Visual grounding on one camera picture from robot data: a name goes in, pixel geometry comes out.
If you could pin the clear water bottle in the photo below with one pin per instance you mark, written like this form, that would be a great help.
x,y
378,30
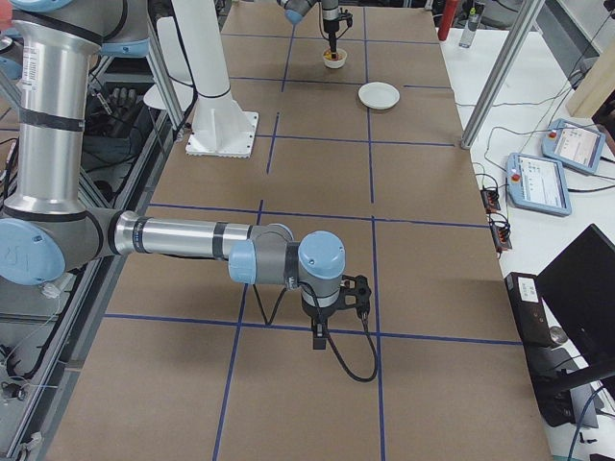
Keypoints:
x,y
471,26

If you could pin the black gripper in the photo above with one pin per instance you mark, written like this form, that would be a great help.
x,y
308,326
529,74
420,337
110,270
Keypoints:
x,y
330,20

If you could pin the red cylinder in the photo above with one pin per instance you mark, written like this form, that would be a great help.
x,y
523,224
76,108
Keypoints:
x,y
447,19

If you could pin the red yellow apple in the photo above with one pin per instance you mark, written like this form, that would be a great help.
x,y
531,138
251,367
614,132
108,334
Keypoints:
x,y
330,56

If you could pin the near teach pendant tablet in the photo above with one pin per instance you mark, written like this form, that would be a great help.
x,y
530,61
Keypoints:
x,y
539,184

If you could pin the near orange connector block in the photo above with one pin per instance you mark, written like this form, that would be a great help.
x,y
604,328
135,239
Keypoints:
x,y
500,230

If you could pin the white bowl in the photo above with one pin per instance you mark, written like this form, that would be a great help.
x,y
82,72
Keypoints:
x,y
336,65

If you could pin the aluminium frame post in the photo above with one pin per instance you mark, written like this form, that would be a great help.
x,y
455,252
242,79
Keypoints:
x,y
507,56

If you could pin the teach pendant tablet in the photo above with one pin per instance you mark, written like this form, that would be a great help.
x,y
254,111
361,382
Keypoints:
x,y
539,184
577,147

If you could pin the black box with label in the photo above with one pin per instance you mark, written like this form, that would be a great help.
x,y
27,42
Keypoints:
x,y
547,359

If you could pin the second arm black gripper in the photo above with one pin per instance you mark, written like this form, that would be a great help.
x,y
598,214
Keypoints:
x,y
319,315

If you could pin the far teach pendant tablet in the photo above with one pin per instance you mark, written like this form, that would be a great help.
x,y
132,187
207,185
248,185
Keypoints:
x,y
577,147

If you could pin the far orange connector block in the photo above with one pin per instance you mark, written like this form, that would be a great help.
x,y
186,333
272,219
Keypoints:
x,y
490,196

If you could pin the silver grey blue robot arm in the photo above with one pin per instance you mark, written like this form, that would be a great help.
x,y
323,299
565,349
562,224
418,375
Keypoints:
x,y
296,10

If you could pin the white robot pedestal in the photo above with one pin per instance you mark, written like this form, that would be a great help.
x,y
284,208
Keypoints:
x,y
219,126

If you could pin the orange connector block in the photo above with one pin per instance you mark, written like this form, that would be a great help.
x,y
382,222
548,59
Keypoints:
x,y
500,230
490,196

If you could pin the white round plate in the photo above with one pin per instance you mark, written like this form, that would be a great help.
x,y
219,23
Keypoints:
x,y
378,95

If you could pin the black computer monitor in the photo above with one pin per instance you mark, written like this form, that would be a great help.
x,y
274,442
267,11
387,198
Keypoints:
x,y
578,288

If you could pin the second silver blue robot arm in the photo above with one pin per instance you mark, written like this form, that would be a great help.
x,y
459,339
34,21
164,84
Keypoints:
x,y
46,230

